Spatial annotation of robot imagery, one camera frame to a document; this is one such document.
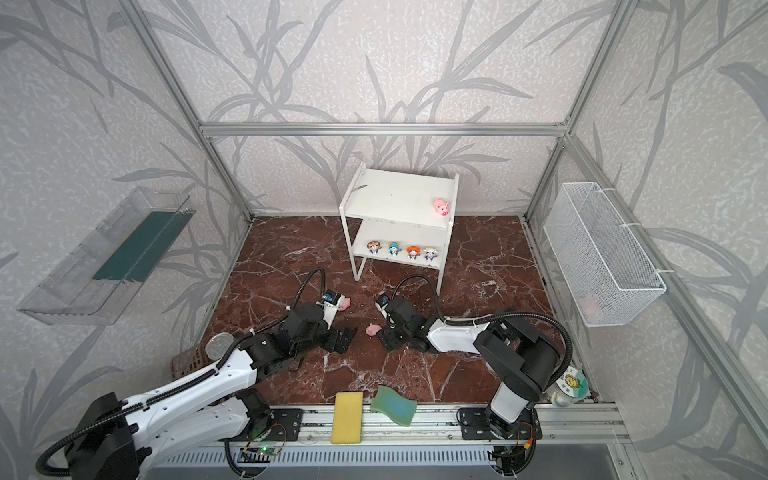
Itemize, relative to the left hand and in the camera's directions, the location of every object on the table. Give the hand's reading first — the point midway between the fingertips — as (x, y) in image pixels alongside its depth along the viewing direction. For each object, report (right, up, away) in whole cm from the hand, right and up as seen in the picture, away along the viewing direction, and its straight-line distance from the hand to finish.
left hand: (348, 315), depth 82 cm
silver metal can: (-37, -8, +1) cm, 38 cm away
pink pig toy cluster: (+6, -6, +7) cm, 11 cm away
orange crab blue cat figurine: (+18, +17, +4) cm, 25 cm away
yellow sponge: (+1, -26, -5) cm, 26 cm away
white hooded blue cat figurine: (+23, +17, +3) cm, 29 cm away
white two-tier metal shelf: (+14, +27, -6) cm, 31 cm away
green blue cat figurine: (+13, +18, +5) cm, 23 cm away
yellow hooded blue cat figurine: (+7, +19, +5) cm, 21 cm away
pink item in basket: (+62, +4, -8) cm, 62 cm away
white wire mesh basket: (+57, +12, -22) cm, 63 cm away
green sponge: (+14, -23, -6) cm, 28 cm away
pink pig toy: (+25, +29, -7) cm, 39 cm away
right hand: (+11, -4, +10) cm, 15 cm away
